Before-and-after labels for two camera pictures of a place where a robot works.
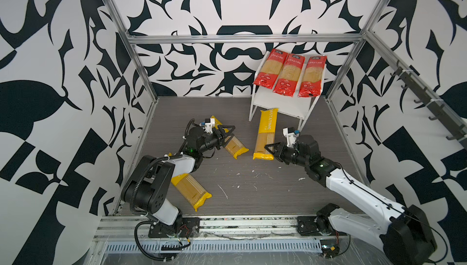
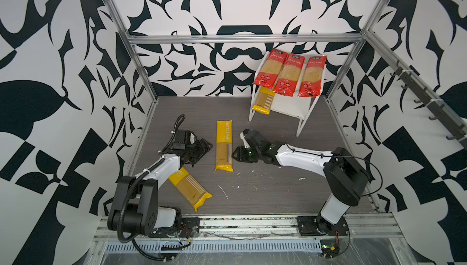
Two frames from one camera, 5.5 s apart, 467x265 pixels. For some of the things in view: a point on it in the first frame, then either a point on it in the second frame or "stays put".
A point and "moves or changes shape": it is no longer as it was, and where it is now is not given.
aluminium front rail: [131, 227] stays put
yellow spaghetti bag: [194, 194] stays put
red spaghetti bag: [270, 68] stays put
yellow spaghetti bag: [233, 145] moves or changes shape
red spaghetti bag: [311, 86] stays put
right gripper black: [283, 151] to [239, 155]
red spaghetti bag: [290, 75] stays put
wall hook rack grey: [429, 99] stays put
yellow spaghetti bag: [266, 134] to [264, 101]
